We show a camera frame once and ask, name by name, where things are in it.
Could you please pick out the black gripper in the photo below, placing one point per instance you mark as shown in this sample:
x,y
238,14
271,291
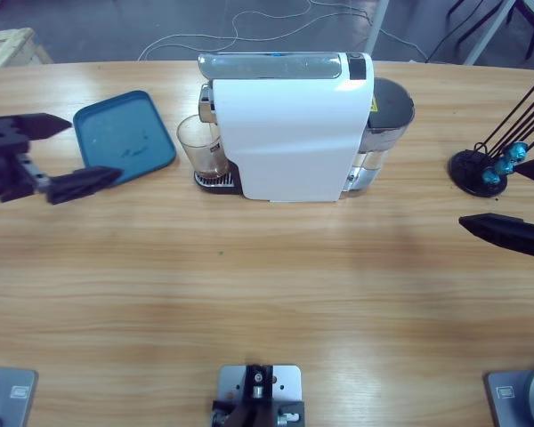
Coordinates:
x,y
2,158

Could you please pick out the clear drinking glass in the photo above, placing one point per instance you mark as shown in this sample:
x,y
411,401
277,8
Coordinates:
x,y
200,147

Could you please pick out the chrome coffee machine lever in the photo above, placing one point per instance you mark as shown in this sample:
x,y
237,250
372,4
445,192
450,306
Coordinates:
x,y
271,66

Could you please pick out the blue coffee capsule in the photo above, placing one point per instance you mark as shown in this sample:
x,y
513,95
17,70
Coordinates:
x,y
491,178
504,167
516,152

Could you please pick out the white capsule coffee machine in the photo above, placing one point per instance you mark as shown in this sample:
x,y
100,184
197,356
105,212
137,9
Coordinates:
x,y
289,133

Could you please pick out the teal plastic tray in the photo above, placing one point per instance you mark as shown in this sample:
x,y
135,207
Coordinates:
x,y
124,133

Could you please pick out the black capsule holder with rods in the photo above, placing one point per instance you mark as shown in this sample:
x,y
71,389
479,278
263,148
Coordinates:
x,y
465,173

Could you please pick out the light wooden crate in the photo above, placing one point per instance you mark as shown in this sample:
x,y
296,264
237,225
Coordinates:
x,y
9,44

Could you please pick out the white metal table leg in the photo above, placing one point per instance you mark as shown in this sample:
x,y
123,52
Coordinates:
x,y
488,40
376,31

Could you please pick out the clear water tank black lid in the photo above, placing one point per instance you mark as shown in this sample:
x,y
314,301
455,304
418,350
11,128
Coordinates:
x,y
389,102

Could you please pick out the black metal chair frame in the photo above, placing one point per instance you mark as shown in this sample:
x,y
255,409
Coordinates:
x,y
533,37

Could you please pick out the arm grey base plate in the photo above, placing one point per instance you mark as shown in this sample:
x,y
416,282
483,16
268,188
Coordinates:
x,y
520,396
9,396

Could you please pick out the grey centre mount plate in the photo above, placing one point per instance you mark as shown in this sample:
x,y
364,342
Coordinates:
x,y
289,382

